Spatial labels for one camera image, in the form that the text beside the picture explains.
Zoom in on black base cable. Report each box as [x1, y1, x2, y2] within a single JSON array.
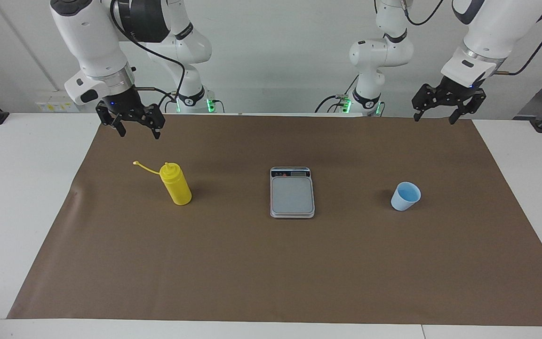
[[157, 91, 180, 113], [315, 74, 360, 113]]

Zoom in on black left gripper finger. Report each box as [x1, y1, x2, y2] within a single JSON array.
[[449, 89, 486, 125], [411, 84, 441, 122]]

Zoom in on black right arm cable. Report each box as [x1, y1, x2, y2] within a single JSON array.
[[110, 0, 187, 113]]

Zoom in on silver digital kitchen scale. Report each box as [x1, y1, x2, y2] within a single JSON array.
[[270, 166, 315, 219]]

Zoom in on brown paper table mat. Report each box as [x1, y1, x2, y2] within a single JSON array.
[[7, 113, 542, 326]]

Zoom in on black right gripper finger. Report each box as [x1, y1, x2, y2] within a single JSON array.
[[142, 105, 166, 140], [96, 105, 127, 138]]

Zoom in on light blue plastic cup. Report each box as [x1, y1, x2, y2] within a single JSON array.
[[391, 182, 422, 211]]

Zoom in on yellow squeeze bottle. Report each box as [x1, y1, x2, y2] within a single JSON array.
[[133, 161, 192, 206]]

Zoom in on white wall socket strip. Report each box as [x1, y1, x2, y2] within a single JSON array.
[[35, 97, 80, 113]]

